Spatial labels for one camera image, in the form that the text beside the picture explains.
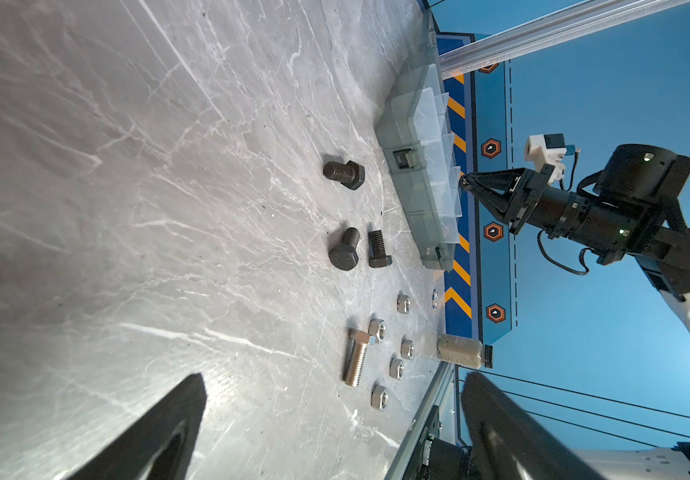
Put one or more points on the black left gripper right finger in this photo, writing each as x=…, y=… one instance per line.
x=508, y=443

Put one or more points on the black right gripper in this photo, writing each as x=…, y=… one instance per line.
x=630, y=207

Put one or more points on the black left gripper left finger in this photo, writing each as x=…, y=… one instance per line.
x=160, y=445

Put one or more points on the silver cap nut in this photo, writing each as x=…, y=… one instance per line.
x=377, y=329
x=396, y=368
x=407, y=349
x=379, y=397
x=403, y=304

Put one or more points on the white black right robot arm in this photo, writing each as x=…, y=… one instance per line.
x=673, y=282

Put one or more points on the small jar black lid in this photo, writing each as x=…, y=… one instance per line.
x=466, y=352

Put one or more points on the clear grey compartment organizer box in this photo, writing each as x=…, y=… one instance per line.
x=418, y=143

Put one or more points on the black hex bolt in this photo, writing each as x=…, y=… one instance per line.
x=351, y=174
x=379, y=257
x=344, y=255

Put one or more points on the silver hex bolt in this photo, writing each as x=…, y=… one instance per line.
x=361, y=340

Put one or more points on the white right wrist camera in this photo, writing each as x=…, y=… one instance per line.
x=549, y=149

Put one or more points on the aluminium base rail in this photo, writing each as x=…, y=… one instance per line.
x=420, y=420

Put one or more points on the aluminium frame post right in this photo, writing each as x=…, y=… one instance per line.
x=573, y=22

